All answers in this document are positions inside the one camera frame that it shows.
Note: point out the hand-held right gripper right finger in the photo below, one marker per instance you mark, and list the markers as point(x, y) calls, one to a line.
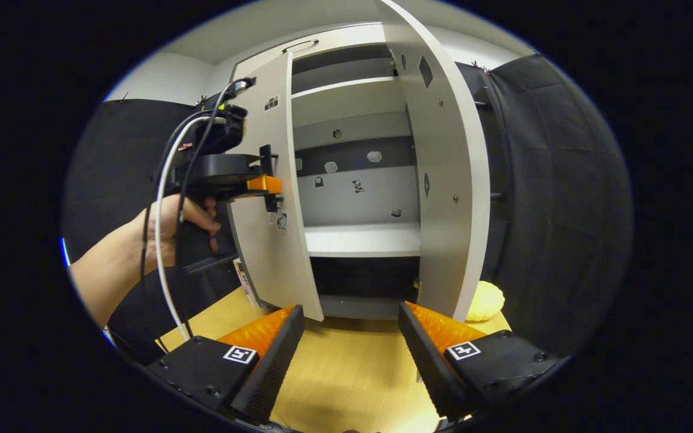
point(431, 367)

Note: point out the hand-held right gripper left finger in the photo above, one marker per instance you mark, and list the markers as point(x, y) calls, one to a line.
point(274, 367)

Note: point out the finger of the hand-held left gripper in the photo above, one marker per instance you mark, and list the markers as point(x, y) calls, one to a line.
point(265, 184)

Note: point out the shoe cabinet door camera sticker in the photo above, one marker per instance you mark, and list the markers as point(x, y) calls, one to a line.
point(268, 258)

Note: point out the grey double-door shoe cabinet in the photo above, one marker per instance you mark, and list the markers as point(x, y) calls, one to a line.
point(358, 198)

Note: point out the shoe cabinet door headphone sticker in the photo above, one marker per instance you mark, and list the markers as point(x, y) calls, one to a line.
point(449, 150)

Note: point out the grey cabinet drawer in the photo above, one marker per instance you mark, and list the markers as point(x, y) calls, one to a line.
point(346, 39)

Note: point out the yellow bumpy round object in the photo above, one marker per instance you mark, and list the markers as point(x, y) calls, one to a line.
point(485, 300)

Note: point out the white spine book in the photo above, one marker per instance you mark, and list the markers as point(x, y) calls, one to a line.
point(244, 279)

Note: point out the black backdrop cloth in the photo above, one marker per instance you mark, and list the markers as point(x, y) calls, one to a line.
point(563, 210)

